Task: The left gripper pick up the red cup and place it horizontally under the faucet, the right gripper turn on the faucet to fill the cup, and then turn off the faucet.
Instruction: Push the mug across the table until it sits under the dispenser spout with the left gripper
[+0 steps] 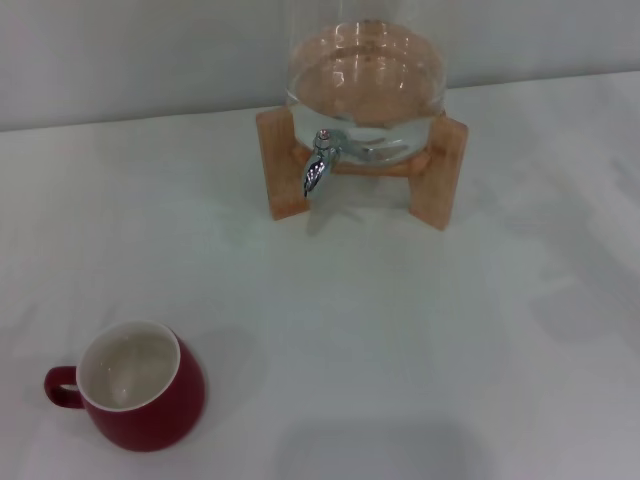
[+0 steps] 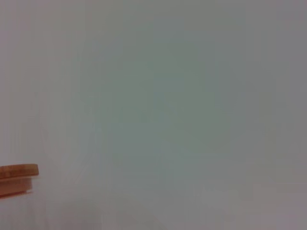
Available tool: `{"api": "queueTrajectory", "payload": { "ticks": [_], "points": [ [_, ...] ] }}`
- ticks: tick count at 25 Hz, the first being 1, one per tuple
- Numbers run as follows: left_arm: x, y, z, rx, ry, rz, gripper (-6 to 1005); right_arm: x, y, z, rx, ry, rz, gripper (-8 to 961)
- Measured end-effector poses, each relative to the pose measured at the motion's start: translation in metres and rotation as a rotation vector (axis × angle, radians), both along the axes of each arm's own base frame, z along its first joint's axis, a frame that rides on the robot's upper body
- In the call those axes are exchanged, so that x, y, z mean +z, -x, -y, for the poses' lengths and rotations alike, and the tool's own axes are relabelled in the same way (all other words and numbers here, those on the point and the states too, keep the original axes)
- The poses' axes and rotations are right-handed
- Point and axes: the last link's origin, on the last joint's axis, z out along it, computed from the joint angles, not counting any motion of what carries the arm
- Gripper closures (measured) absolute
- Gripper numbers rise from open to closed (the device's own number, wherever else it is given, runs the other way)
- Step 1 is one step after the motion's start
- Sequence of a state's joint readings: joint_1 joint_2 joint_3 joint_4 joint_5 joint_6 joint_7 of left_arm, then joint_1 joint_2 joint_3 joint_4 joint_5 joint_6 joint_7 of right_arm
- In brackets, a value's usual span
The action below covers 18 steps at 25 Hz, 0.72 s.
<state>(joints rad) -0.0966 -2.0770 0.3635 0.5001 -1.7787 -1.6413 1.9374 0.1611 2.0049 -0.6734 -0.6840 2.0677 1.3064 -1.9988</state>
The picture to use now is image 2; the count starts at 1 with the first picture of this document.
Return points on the wooden jar lid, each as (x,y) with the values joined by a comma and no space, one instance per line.
(16,171)

